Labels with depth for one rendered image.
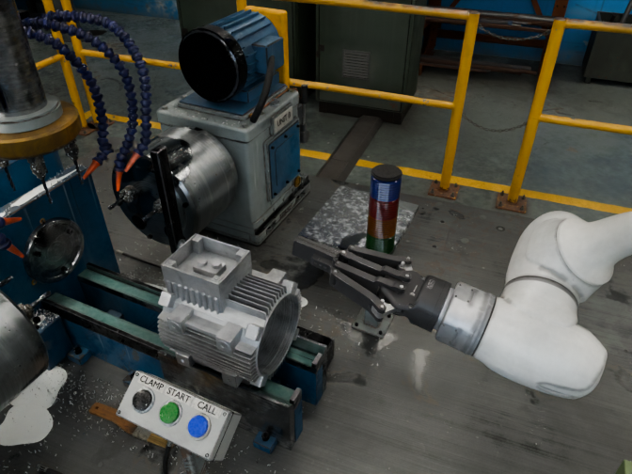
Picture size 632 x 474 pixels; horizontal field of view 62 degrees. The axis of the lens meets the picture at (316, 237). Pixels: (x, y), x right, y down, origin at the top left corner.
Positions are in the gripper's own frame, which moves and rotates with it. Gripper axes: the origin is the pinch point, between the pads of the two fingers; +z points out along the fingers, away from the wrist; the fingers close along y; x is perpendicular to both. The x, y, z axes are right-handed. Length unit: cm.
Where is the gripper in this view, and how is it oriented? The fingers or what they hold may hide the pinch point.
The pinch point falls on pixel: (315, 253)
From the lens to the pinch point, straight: 79.5
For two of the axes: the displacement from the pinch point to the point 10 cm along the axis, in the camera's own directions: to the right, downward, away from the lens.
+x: -1.3, 7.5, 6.5
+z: -8.9, -3.8, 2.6
